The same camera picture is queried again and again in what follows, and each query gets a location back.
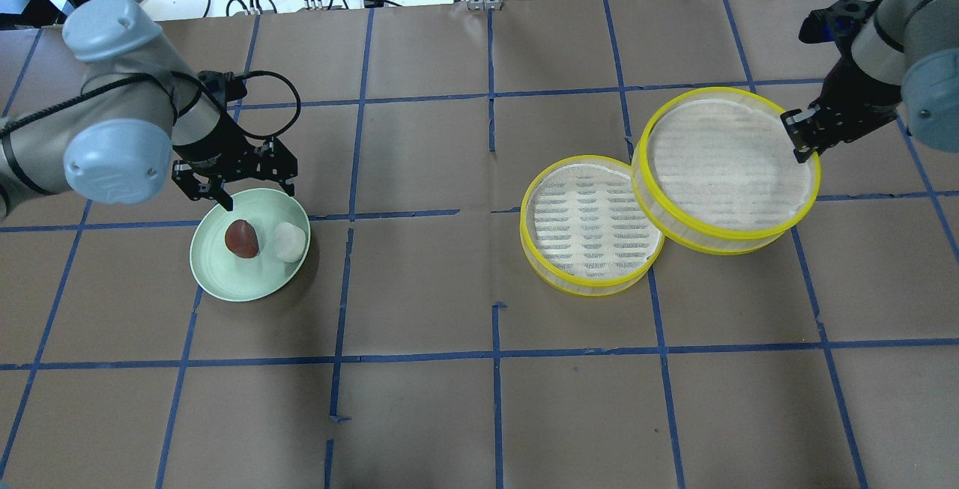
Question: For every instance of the light green plate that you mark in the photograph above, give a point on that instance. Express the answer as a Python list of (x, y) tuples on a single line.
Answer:
[(229, 278)]

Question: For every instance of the white bun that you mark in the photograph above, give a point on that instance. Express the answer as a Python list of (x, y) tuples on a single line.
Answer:
[(289, 242)]

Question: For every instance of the brown bun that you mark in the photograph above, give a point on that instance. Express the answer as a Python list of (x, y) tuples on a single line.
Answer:
[(241, 239)]

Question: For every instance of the yellow steamer layer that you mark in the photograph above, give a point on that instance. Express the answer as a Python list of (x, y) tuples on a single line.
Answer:
[(715, 171), (582, 229)]

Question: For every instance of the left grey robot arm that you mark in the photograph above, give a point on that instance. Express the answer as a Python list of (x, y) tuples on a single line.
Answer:
[(143, 117)]

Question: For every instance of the yellow top steamer layer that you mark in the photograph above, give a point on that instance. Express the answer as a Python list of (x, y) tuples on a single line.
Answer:
[(715, 171)]

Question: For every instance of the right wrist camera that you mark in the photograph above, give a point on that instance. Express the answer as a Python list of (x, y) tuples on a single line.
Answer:
[(840, 22)]

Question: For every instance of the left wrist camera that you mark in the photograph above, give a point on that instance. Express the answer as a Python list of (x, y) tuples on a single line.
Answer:
[(225, 87)]

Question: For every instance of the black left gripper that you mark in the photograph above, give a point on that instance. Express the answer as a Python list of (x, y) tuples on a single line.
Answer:
[(216, 146)]

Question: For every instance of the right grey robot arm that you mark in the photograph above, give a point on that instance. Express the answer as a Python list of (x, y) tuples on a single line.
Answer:
[(892, 53)]

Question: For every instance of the yellow bottom steamer layer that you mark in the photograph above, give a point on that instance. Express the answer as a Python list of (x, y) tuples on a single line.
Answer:
[(582, 229)]

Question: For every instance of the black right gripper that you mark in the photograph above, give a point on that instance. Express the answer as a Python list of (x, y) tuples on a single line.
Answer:
[(850, 97)]

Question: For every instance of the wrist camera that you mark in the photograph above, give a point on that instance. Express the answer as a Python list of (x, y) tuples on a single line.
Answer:
[(225, 87), (840, 22)]

